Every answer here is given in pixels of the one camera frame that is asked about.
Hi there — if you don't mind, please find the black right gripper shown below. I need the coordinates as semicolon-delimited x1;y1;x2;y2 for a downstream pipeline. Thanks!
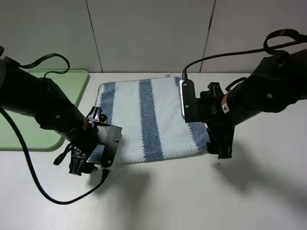
198;82;236;159

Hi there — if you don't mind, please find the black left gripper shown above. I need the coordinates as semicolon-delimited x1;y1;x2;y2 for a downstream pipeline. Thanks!
62;106;110;176

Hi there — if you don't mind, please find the blue white striped towel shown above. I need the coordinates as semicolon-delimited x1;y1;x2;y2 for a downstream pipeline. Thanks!
95;77;210;164

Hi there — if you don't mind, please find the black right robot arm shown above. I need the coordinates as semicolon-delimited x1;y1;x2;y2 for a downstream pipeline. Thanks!
199;49;307;159

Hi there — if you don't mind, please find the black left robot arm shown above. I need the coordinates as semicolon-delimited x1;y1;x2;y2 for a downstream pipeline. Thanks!
0;53;107;175

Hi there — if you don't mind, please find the light green plastic tray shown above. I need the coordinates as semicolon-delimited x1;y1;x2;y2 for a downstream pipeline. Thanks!
0;70;90;151

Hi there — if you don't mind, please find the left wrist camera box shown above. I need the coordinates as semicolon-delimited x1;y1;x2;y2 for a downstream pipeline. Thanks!
100;125;122;171

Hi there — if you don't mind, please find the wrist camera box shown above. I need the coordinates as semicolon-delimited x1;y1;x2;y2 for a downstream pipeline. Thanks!
100;125;122;171
180;80;200;123

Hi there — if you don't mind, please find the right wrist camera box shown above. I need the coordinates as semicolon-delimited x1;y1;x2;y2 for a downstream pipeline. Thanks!
180;80;200;123

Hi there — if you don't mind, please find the black left camera cable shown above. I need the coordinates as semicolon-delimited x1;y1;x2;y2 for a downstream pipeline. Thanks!
0;53;110;205

